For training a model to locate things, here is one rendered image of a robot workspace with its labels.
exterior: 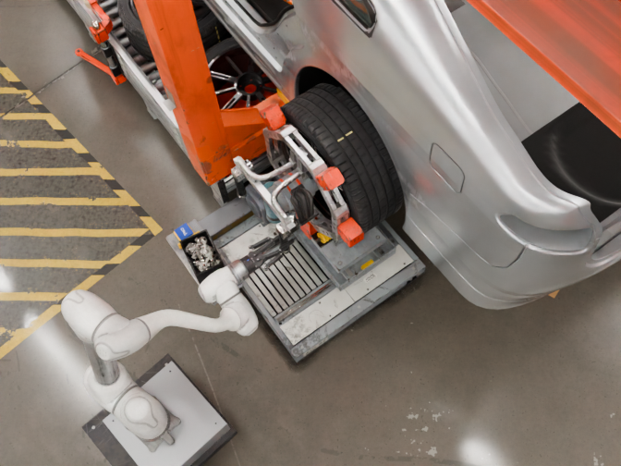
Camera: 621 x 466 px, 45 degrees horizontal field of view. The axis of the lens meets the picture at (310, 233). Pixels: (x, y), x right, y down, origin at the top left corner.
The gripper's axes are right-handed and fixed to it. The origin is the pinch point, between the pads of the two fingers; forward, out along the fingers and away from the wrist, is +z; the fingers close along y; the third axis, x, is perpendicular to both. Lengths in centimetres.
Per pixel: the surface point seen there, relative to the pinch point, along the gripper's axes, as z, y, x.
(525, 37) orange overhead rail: -10, 93, 217
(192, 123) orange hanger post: -4, -60, 21
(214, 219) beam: -7, -64, -70
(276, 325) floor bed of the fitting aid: -14, 3, -75
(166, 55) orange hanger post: -5, -60, 66
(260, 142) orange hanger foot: 25, -60, -21
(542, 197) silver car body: 54, 72, 81
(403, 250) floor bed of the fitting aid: 63, 9, -75
